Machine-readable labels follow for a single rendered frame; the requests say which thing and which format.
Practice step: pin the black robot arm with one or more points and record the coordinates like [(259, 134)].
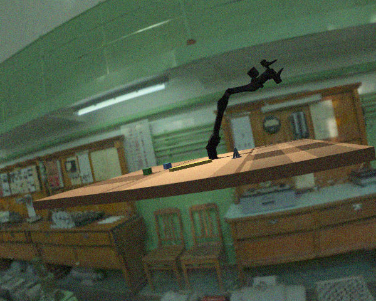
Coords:
[(214, 140)]

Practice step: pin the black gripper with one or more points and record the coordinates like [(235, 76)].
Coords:
[(268, 73)]

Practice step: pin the yellow bar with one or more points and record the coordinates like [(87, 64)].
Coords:
[(190, 165)]

